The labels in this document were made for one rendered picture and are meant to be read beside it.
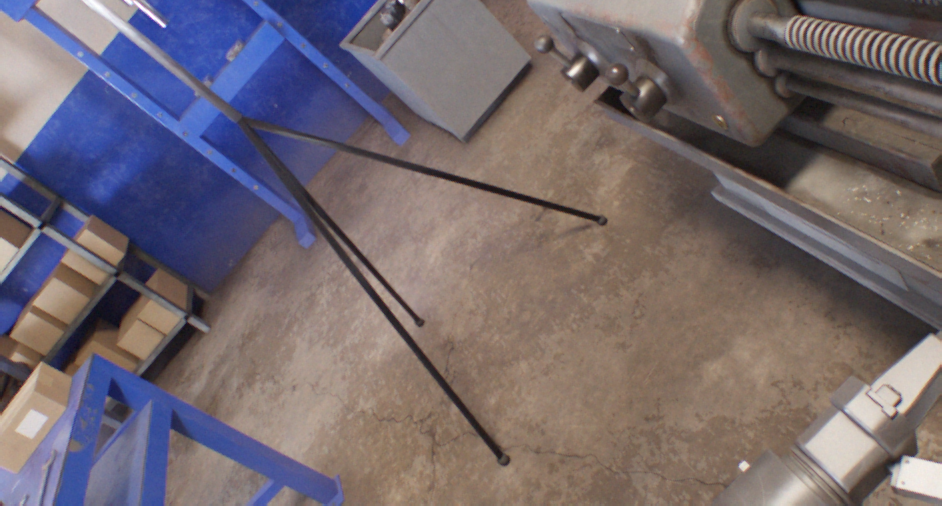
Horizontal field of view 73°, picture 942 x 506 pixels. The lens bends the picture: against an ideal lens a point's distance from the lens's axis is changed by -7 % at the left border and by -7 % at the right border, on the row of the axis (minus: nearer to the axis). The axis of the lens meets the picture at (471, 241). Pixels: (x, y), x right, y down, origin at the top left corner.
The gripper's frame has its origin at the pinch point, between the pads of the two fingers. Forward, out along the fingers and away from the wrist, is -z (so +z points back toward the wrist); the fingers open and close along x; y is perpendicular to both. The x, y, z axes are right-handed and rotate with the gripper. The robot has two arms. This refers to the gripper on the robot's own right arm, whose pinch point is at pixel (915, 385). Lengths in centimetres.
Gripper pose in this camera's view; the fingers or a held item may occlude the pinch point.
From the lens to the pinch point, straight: 59.1
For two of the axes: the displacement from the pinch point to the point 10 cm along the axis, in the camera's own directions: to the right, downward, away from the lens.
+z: -6.8, 7.2, 0.8
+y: -4.8, -5.4, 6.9
